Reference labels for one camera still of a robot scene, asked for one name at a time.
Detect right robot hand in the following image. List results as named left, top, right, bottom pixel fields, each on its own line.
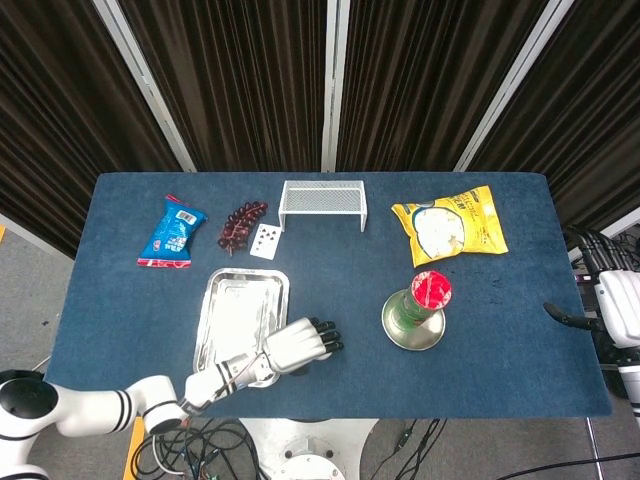
left=543, top=227, right=640, bottom=351

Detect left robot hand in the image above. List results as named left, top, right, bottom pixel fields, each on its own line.
left=262, top=316, right=345, bottom=376

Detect green can red lid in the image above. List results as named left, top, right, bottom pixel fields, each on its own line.
left=399, top=269, right=454, bottom=331

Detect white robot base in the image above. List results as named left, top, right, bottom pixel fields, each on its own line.
left=238, top=418, right=379, bottom=480

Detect rectangular steel tray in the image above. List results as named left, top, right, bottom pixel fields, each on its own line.
left=193, top=267, right=291, bottom=376

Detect hearts playing card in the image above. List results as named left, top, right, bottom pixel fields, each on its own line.
left=249, top=223, right=284, bottom=260

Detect round steel plate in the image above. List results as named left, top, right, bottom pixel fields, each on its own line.
left=381, top=289, right=447, bottom=352

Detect blue table cloth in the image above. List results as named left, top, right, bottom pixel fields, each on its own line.
left=35, top=172, right=614, bottom=419

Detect red grape bunch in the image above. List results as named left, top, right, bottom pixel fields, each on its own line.
left=216, top=200, right=269, bottom=257

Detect white mesh desk shelf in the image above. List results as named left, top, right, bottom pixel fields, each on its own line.
left=277, top=179, right=368, bottom=234

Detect blue snack bag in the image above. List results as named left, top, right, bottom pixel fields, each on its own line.
left=136, top=194, right=209, bottom=270

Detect dark brown curtain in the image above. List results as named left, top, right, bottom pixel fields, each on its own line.
left=0, top=0, right=184, bottom=259
left=335, top=0, right=551, bottom=173
left=467, top=0, right=640, bottom=251
left=117, top=0, right=331, bottom=173

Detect yellow snack bag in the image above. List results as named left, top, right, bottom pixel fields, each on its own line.
left=390, top=185, right=510, bottom=270

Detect black floor cable bundle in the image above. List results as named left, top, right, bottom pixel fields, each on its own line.
left=132, top=418, right=261, bottom=480

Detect white partition post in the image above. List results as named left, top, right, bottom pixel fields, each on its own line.
left=452, top=0, right=579, bottom=173
left=319, top=0, right=351, bottom=174
left=91, top=0, right=198, bottom=174

